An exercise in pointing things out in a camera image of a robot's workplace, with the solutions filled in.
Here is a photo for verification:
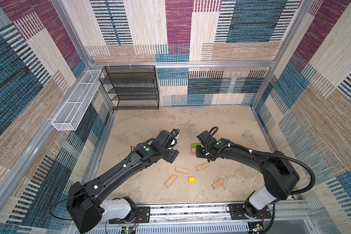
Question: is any green wood block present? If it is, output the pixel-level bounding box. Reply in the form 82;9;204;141
191;143;200;149

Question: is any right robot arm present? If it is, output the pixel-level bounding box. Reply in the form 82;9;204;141
196;131;299;219

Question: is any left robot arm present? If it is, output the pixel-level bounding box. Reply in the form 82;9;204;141
66;129;179;234

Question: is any wood block centre right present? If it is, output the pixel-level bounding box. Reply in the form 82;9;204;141
196;163;209;171

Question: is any flat wood plank block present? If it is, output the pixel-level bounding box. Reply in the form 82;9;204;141
175;166;189;175

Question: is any wood block front left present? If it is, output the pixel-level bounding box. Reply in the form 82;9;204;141
165;175;177;188

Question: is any yellow cylinder block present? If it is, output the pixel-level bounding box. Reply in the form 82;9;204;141
189;176;195;183

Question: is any wood block front right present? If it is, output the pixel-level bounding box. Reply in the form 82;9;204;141
212;178;225;190

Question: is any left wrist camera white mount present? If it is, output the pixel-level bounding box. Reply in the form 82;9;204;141
170;129;180;148

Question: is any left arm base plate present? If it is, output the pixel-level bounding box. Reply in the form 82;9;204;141
108;206;151;225

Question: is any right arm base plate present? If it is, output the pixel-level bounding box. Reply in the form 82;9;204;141
225;202;272;220

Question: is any black wire mesh shelf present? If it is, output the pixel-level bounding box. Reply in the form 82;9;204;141
100;65;160;111

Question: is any white wire mesh basket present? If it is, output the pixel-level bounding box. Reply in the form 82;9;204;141
52;70;102;131

